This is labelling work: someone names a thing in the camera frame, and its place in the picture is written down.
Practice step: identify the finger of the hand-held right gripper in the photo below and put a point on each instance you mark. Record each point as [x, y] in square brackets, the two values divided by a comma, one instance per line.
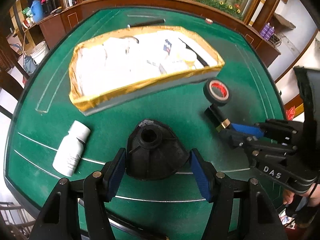
[237, 138]
[245, 128]

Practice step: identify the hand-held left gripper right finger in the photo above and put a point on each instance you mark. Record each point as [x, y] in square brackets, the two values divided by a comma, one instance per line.
[200, 175]

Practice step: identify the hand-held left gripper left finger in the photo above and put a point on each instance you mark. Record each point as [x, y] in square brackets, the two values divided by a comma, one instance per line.
[116, 175]

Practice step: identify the black tube gold band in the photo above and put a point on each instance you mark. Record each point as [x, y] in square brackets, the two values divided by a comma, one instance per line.
[215, 116]

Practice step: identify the black rubber funnel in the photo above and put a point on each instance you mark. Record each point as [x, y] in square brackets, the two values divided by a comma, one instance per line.
[155, 160]

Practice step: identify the black tape roll red core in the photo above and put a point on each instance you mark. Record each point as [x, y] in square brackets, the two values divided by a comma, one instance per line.
[207, 92]

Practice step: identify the black marker pen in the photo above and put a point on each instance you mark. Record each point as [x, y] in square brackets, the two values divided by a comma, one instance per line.
[200, 58]

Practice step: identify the yellow tape roll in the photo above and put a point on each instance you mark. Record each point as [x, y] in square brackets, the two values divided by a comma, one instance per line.
[187, 57]

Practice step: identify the gold-rimmed white tray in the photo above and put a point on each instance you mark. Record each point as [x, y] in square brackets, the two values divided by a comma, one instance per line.
[112, 67]

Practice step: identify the white box blue stripe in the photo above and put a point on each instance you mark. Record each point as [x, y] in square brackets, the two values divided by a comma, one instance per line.
[167, 47]

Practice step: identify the person's right hand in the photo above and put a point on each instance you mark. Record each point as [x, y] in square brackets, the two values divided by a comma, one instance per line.
[288, 196]

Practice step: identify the red plastic bag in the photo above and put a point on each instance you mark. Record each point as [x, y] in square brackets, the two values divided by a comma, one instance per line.
[291, 113]

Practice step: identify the white plastic bottle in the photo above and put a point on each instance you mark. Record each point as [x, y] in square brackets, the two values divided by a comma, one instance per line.
[70, 150]

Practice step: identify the purple bottle pack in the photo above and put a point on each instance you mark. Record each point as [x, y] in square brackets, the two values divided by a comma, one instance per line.
[267, 31]

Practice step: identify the cardboard box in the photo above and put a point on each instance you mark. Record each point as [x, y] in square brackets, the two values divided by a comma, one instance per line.
[285, 22]

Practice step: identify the white bucket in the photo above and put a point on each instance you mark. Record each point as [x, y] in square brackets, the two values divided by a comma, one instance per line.
[40, 53]

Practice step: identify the slim black pen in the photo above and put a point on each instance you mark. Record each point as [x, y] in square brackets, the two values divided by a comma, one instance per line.
[147, 23]

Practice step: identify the curved wooden cabinet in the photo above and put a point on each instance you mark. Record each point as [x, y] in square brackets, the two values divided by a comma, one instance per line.
[150, 2]

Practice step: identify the steel cup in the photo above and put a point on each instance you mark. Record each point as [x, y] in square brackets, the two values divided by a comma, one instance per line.
[65, 2]

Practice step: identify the blue thermos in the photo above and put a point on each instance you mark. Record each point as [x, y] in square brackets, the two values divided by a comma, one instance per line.
[37, 11]

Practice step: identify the black thermos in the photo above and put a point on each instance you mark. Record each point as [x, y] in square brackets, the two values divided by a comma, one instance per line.
[50, 2]

